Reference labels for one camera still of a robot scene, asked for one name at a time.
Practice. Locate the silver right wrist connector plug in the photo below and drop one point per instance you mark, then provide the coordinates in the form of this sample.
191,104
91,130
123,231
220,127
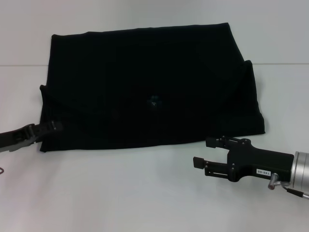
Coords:
274,181

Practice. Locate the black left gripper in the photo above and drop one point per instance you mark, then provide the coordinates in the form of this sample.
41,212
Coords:
17,139

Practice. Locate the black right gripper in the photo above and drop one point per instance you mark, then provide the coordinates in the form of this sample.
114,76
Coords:
260,160

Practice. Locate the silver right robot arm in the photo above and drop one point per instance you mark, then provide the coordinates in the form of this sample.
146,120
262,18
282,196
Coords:
301,170

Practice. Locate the black T-shirt with FREE print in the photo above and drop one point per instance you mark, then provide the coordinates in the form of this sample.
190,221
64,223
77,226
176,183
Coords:
154,84

